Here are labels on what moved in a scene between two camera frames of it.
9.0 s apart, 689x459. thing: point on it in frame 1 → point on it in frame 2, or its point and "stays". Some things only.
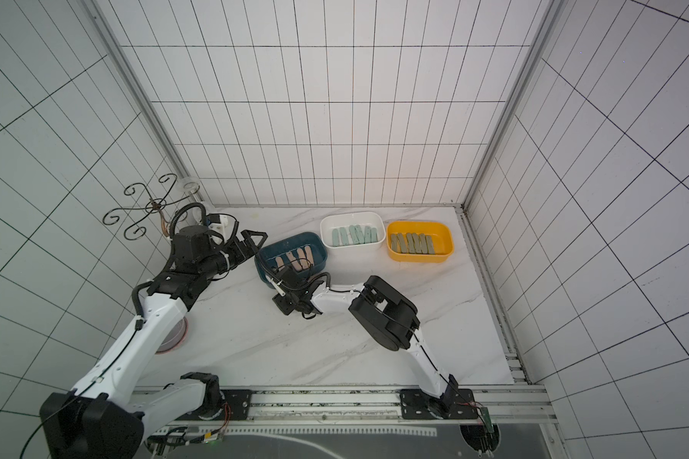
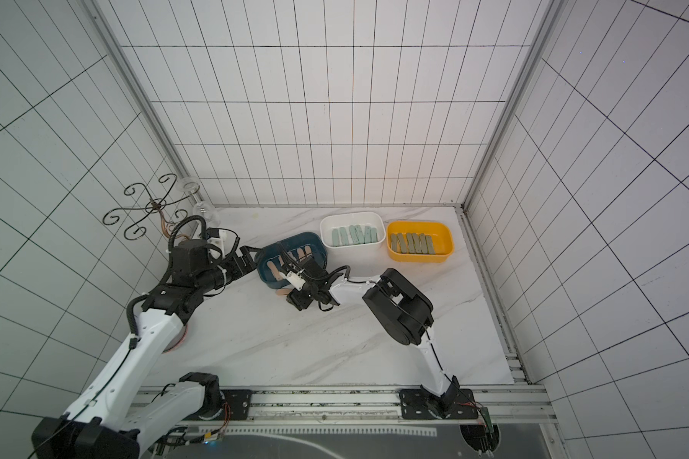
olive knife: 402,242 stays
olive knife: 411,243 stays
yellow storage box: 441,232 stays
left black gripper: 245,251 → 240,269
